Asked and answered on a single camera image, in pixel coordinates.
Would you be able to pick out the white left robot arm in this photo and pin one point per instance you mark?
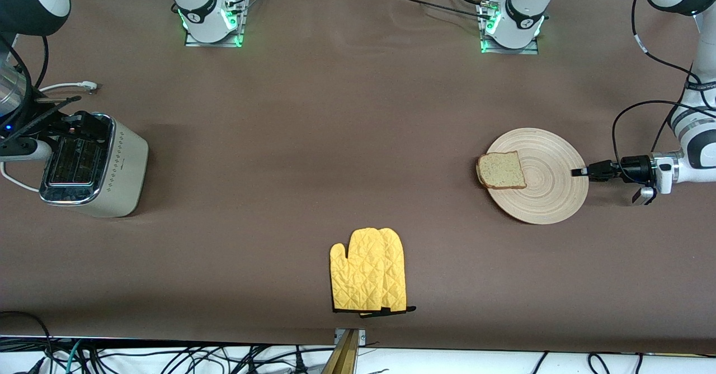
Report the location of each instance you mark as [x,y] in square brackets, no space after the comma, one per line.
[526,5]

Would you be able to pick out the aluminium profile rail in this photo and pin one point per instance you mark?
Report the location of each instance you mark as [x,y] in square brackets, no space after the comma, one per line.
[342,357]

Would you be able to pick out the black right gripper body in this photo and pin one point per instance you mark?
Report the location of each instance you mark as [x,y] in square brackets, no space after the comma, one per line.
[56,127]

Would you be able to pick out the round wooden plate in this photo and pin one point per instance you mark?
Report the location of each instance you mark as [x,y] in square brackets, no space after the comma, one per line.
[548,195]

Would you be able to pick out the cream and chrome toaster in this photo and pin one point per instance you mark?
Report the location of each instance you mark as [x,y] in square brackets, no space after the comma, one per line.
[120,173]

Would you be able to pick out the slice of brown-crust bread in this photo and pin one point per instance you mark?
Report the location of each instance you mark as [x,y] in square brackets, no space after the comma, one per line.
[502,170]

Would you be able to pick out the yellow quilted oven mitt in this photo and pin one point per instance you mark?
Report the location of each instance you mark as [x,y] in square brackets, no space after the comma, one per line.
[366,268]

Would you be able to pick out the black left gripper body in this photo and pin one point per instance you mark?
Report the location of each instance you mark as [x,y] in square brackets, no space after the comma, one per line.
[632,169]

